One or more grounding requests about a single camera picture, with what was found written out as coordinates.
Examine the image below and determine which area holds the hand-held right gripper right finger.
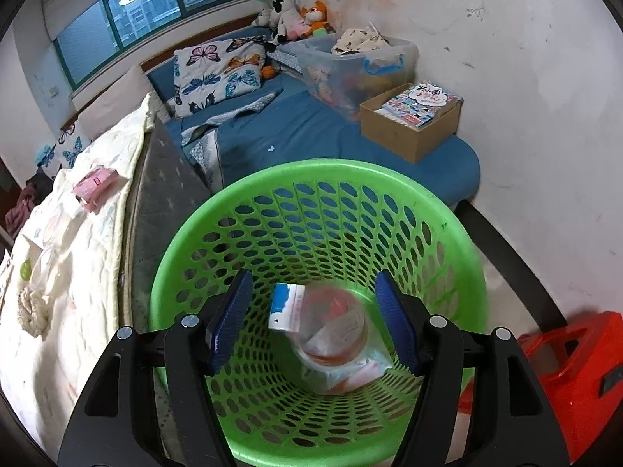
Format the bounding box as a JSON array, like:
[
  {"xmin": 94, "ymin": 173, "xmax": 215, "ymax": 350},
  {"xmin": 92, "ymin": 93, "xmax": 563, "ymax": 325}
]
[{"xmin": 374, "ymin": 269, "xmax": 570, "ymax": 467}]

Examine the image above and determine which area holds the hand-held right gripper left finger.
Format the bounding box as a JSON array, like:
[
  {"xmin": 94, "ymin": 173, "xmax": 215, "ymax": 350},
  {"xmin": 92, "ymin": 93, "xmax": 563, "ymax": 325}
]
[{"xmin": 57, "ymin": 269, "xmax": 255, "ymax": 467}]

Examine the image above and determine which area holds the clear bottle with yellow label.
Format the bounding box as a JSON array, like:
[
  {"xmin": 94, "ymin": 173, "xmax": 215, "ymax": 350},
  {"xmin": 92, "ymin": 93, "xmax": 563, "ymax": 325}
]
[{"xmin": 294, "ymin": 286, "xmax": 371, "ymax": 368}]

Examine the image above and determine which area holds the clear plastic bag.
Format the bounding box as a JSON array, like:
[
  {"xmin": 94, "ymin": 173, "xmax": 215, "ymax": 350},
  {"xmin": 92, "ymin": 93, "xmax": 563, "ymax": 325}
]
[{"xmin": 299, "ymin": 335, "xmax": 395, "ymax": 395}]

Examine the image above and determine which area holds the green plastic basket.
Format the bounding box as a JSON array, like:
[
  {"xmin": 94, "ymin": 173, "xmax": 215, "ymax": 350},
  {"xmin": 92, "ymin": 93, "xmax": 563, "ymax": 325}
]
[{"xmin": 148, "ymin": 158, "xmax": 487, "ymax": 467}]

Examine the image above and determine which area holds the pink packet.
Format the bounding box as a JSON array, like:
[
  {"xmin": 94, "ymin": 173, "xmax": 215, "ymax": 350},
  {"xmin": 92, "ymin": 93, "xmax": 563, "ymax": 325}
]
[{"xmin": 73, "ymin": 166, "xmax": 118, "ymax": 213}]

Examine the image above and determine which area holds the white wrapper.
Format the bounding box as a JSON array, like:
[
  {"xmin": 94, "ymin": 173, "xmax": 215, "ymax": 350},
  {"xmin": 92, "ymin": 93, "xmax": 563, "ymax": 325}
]
[{"xmin": 16, "ymin": 286, "xmax": 52, "ymax": 339}]

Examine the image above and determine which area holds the white quilted blanket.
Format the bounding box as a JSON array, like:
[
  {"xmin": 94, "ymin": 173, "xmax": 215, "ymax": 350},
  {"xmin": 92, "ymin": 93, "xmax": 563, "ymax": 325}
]
[{"xmin": 0, "ymin": 91, "xmax": 161, "ymax": 448}]

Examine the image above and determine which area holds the cardboard box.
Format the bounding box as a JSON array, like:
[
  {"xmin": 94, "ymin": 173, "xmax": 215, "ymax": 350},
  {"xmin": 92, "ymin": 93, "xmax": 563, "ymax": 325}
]
[{"xmin": 359, "ymin": 82, "xmax": 463, "ymax": 165}]

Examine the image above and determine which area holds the red plastic stool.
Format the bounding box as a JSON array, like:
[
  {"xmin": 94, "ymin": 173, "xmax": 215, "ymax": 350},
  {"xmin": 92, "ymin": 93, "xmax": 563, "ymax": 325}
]
[{"xmin": 458, "ymin": 310, "xmax": 623, "ymax": 465}]

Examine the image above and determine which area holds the blue mattress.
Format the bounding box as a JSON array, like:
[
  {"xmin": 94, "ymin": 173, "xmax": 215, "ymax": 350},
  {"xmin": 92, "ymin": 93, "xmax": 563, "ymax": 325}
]
[{"xmin": 146, "ymin": 26, "xmax": 482, "ymax": 215}]

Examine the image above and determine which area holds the blue grey cloth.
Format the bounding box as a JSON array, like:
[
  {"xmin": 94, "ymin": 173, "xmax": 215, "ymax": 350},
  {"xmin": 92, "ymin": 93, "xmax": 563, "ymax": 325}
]
[{"xmin": 231, "ymin": 88, "xmax": 284, "ymax": 120}]

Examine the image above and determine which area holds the colourful sticker book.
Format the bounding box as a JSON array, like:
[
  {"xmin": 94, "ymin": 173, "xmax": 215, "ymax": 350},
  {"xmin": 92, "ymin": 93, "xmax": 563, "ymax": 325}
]
[{"xmin": 382, "ymin": 81, "xmax": 463, "ymax": 130}]

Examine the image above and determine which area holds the dark cloth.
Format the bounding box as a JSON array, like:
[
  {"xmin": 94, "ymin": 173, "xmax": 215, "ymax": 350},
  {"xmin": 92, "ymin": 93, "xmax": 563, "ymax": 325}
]
[{"xmin": 24, "ymin": 175, "xmax": 54, "ymax": 200}]

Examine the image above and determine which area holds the pink clothing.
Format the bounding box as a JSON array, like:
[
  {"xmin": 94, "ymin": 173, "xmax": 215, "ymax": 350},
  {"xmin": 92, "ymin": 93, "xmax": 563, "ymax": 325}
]
[{"xmin": 5, "ymin": 190, "xmax": 37, "ymax": 234}]

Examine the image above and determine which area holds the butterfly print pillow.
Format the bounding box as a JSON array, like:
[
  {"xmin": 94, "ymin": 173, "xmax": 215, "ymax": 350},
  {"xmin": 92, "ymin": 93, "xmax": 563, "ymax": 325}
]
[
  {"xmin": 172, "ymin": 38, "xmax": 268, "ymax": 118},
  {"xmin": 34, "ymin": 124, "xmax": 91, "ymax": 181}
]

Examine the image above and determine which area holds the clear plastic storage box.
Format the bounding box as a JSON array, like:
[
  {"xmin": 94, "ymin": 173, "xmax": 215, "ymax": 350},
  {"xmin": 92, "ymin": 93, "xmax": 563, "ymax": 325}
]
[{"xmin": 296, "ymin": 35, "xmax": 419, "ymax": 122}]

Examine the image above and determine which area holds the beige pillow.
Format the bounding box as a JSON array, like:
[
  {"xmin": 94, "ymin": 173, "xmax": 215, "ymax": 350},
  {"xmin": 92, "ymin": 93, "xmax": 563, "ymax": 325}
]
[{"xmin": 72, "ymin": 63, "xmax": 157, "ymax": 130}]

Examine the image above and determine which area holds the white patterned board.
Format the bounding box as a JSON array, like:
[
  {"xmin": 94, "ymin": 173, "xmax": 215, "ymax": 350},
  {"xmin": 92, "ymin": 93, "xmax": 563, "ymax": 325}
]
[{"xmin": 267, "ymin": 46, "xmax": 305, "ymax": 76}]

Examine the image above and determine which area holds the patterned cream cloth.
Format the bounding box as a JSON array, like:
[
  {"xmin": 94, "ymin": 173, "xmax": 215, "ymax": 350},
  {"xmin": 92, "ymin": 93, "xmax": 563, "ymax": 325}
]
[{"xmin": 331, "ymin": 22, "xmax": 390, "ymax": 55}]

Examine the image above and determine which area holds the brown wooden headboard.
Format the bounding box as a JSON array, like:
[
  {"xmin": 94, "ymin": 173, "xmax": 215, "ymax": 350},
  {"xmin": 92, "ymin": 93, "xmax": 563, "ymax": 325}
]
[{"xmin": 141, "ymin": 12, "xmax": 259, "ymax": 71}]

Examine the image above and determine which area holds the cow plush toy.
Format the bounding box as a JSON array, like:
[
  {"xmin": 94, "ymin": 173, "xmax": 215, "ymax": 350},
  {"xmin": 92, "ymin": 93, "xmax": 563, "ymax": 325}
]
[{"xmin": 270, "ymin": 0, "xmax": 303, "ymax": 44}]

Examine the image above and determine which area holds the orange fox plush toy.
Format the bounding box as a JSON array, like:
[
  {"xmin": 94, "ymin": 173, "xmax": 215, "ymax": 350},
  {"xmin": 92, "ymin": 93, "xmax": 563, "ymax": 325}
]
[{"xmin": 299, "ymin": 1, "xmax": 336, "ymax": 39}]

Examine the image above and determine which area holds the green framed window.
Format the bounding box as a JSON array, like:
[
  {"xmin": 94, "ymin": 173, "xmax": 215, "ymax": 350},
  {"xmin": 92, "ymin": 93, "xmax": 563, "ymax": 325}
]
[{"xmin": 53, "ymin": 0, "xmax": 239, "ymax": 86}]

